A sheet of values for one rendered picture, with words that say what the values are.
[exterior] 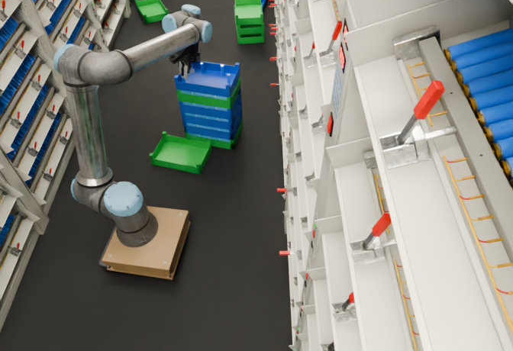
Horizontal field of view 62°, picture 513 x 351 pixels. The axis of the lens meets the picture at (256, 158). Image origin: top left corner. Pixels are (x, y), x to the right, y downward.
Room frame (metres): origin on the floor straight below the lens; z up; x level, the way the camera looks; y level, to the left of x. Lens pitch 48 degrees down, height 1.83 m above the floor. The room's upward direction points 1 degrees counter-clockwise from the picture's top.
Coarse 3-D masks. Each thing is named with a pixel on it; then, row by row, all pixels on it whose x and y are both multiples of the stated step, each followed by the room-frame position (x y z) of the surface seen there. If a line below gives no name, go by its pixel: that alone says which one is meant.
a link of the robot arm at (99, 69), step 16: (176, 32) 1.58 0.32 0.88; (192, 32) 1.63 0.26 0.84; (208, 32) 1.69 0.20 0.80; (144, 48) 1.40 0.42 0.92; (160, 48) 1.45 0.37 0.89; (176, 48) 1.52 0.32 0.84; (96, 64) 1.23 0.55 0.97; (112, 64) 1.25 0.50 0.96; (128, 64) 1.28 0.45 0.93; (144, 64) 1.35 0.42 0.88; (96, 80) 1.21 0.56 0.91; (112, 80) 1.22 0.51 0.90
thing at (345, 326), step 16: (320, 224) 0.44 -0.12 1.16; (336, 224) 0.44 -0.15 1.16; (336, 240) 0.42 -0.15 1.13; (336, 256) 0.39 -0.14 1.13; (336, 272) 0.35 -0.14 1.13; (336, 288) 0.32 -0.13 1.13; (352, 288) 0.32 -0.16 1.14; (336, 304) 0.29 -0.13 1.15; (352, 304) 0.28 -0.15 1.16; (336, 320) 0.27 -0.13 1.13; (352, 320) 0.27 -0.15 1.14; (336, 336) 0.25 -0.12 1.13; (352, 336) 0.24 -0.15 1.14
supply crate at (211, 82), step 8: (208, 64) 1.96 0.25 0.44; (216, 64) 1.95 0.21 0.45; (200, 72) 1.94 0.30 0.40; (208, 72) 1.94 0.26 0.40; (216, 72) 1.93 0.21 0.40; (224, 72) 1.93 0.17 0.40; (232, 72) 1.92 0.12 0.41; (176, 80) 1.80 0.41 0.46; (192, 80) 1.87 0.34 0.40; (200, 80) 1.87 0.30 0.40; (208, 80) 1.87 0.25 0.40; (216, 80) 1.87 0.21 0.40; (224, 80) 1.86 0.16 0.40; (232, 80) 1.86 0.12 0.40; (176, 88) 1.80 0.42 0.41; (184, 88) 1.79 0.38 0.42; (192, 88) 1.78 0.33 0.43; (200, 88) 1.76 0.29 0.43; (208, 88) 1.75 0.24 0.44; (216, 88) 1.74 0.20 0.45; (224, 88) 1.80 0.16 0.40; (232, 88) 1.77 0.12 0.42; (224, 96) 1.73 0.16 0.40
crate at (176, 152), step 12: (168, 144) 1.78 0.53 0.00; (180, 144) 1.77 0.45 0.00; (192, 144) 1.76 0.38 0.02; (204, 144) 1.74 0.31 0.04; (156, 156) 1.68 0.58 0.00; (168, 156) 1.68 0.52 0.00; (180, 156) 1.67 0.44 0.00; (192, 156) 1.67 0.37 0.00; (204, 156) 1.67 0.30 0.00; (180, 168) 1.57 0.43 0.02; (192, 168) 1.55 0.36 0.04
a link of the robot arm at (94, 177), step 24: (72, 48) 1.32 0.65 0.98; (72, 72) 1.25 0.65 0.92; (72, 96) 1.24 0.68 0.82; (96, 96) 1.28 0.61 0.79; (72, 120) 1.22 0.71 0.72; (96, 120) 1.24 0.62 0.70; (96, 144) 1.20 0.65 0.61; (96, 168) 1.16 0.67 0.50; (72, 192) 1.15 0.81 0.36; (96, 192) 1.11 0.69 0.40
